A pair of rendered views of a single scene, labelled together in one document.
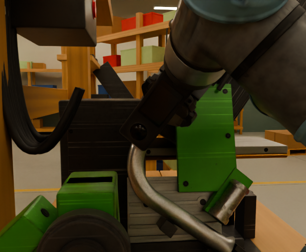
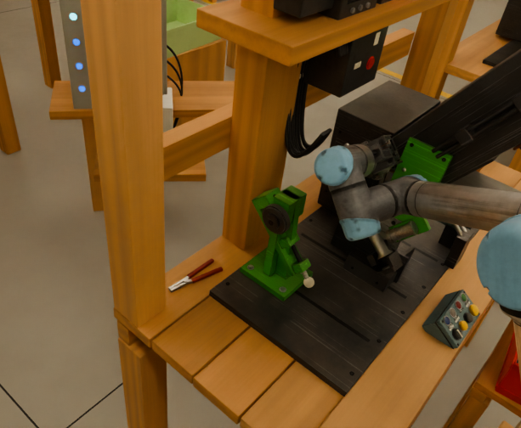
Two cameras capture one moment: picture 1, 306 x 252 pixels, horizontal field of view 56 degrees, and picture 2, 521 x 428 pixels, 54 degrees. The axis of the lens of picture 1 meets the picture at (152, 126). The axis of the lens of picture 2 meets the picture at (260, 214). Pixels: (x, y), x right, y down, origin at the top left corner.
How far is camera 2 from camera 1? 97 cm
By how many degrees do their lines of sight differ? 49
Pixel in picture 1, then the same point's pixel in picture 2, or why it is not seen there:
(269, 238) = (463, 276)
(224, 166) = not seen: hidden behind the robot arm
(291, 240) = (477, 288)
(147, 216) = not seen: hidden behind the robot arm
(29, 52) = not seen: outside the picture
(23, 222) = (264, 198)
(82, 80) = (435, 25)
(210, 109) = (426, 167)
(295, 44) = (338, 199)
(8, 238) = (259, 199)
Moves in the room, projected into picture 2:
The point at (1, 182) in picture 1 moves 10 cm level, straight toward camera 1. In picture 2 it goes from (276, 165) to (265, 185)
